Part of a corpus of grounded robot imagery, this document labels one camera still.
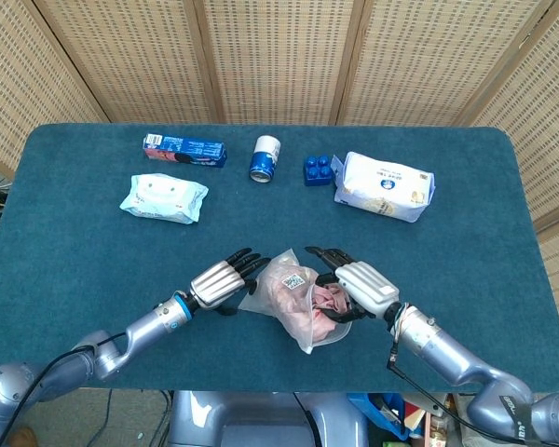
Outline blue building block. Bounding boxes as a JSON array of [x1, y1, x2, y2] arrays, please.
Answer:
[[303, 154, 335, 188]]

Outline light blue wet wipes pack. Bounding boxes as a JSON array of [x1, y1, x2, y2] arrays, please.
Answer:
[[118, 172, 210, 225]]

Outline brown shoe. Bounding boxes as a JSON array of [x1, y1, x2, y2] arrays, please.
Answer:
[[8, 426, 36, 447]]

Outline blue and white can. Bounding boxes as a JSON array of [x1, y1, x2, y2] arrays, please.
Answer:
[[248, 135, 282, 183]]

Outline white flour package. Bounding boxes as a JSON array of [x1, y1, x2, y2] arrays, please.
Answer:
[[331, 151, 436, 224]]

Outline blue storage bin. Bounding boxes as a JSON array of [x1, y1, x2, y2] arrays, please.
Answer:
[[347, 393, 412, 442]]

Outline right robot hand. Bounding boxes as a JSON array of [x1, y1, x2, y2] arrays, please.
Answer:
[[305, 245, 401, 326]]

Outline pink clothes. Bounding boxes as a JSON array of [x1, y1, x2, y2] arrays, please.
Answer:
[[259, 265, 351, 345]]

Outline blue cookie box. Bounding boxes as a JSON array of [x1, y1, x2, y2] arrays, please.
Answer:
[[142, 133, 228, 169]]

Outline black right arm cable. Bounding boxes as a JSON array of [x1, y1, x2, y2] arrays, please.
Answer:
[[385, 343, 518, 442]]

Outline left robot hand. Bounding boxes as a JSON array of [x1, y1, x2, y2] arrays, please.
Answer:
[[188, 248, 271, 317]]

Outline wicker folding screen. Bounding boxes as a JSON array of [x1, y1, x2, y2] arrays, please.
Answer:
[[0, 0, 559, 285]]

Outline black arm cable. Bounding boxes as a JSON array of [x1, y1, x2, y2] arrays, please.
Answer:
[[0, 331, 128, 447], [385, 343, 518, 442]]

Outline translucent white zip bag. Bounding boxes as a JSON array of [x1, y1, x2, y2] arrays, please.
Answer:
[[238, 248, 353, 356]]

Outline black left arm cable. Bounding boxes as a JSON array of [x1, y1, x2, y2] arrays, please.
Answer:
[[0, 331, 128, 447]]

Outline grey robot torso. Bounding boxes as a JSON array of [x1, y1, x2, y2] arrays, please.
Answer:
[[167, 389, 369, 447]]

